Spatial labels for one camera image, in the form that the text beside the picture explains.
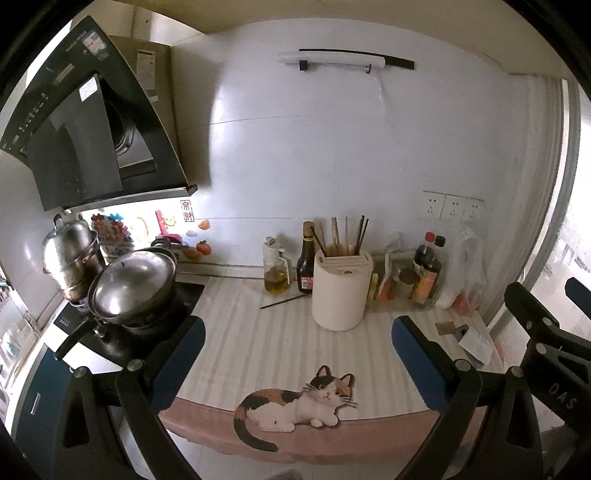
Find black range hood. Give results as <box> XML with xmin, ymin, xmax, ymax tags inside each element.
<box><xmin>0</xmin><ymin>16</ymin><xmax>198</xmax><ymax>213</ymax></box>

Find red cap dark bottle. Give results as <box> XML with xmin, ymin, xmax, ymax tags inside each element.
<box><xmin>413</xmin><ymin>232</ymin><xmax>437</xmax><ymax>278</ymax></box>

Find orange seasoning packet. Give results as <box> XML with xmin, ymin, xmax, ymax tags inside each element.
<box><xmin>378</xmin><ymin>271</ymin><xmax>399</xmax><ymax>300</ymax></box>

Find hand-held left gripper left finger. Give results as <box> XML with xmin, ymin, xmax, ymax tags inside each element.
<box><xmin>54</xmin><ymin>316</ymin><xmax>206</xmax><ymax>480</ymax></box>

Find clear cooking oil bottle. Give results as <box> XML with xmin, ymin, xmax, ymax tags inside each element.
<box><xmin>263</xmin><ymin>236</ymin><xmax>293</xmax><ymax>295</ymax></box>

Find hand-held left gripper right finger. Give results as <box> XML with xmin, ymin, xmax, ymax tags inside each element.
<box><xmin>392</xmin><ymin>316</ymin><xmax>544</xmax><ymax>480</ymax></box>

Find orange label sauce bottle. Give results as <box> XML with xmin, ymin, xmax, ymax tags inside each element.
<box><xmin>410</xmin><ymin>236</ymin><xmax>447</xmax><ymax>305</ymax></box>

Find dark soy sauce bottle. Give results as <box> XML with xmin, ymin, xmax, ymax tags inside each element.
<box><xmin>296</xmin><ymin>222</ymin><xmax>317</xmax><ymax>294</ymax></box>

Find white wall outlet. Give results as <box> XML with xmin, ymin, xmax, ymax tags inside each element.
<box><xmin>441</xmin><ymin>194</ymin><xmax>467</xmax><ymax>223</ymax></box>
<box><xmin>463</xmin><ymin>198</ymin><xmax>486</xmax><ymax>226</ymax></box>
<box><xmin>422</xmin><ymin>190</ymin><xmax>447</xmax><ymax>218</ymax></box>

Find striped cat print mat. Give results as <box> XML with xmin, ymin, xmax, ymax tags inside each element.
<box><xmin>157</xmin><ymin>277</ymin><xmax>504</xmax><ymax>464</ymax></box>

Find white window frame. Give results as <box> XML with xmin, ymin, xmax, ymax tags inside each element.
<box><xmin>531</xmin><ymin>78</ymin><xmax>591</xmax><ymax>296</ymax></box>

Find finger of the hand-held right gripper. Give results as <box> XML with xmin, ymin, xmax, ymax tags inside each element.
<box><xmin>564</xmin><ymin>277</ymin><xmax>591</xmax><ymax>319</ymax></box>
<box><xmin>504</xmin><ymin>281</ymin><xmax>591</xmax><ymax>365</ymax></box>

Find colourful flower decorations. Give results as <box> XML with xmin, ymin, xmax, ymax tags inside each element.
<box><xmin>91</xmin><ymin>212</ymin><xmax>136</xmax><ymax>244</ymax></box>

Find white chopstick holder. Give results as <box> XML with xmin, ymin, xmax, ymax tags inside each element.
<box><xmin>311</xmin><ymin>250</ymin><xmax>374</xmax><ymax>332</ymax></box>

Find black wok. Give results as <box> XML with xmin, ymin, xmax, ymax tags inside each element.
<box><xmin>54</xmin><ymin>277</ymin><xmax>186</xmax><ymax>361</ymax></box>

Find black gas stove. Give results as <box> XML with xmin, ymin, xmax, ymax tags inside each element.
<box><xmin>46</xmin><ymin>281</ymin><xmax>206</xmax><ymax>366</ymax></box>

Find steel wok lid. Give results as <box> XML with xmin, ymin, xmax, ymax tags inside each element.
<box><xmin>88</xmin><ymin>249</ymin><xmax>179</xmax><ymax>325</ymax></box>

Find clear condiment rack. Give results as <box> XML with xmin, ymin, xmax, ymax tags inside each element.
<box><xmin>369</xmin><ymin>249</ymin><xmax>444</xmax><ymax>311</ymax></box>

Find white paper sheet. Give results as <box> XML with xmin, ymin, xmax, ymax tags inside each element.
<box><xmin>458</xmin><ymin>329</ymin><xmax>495</xmax><ymax>365</ymax></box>

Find steel steamer pot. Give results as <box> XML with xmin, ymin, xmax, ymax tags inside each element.
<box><xmin>42</xmin><ymin>215</ymin><xmax>105</xmax><ymax>302</ymax></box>

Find clear plastic bag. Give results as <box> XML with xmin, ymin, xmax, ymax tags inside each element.
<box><xmin>436</xmin><ymin>228</ymin><xmax>489</xmax><ymax>311</ymax></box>

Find teal cabinet front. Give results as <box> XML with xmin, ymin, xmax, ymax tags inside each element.
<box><xmin>14</xmin><ymin>346</ymin><xmax>72</xmax><ymax>444</ymax></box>

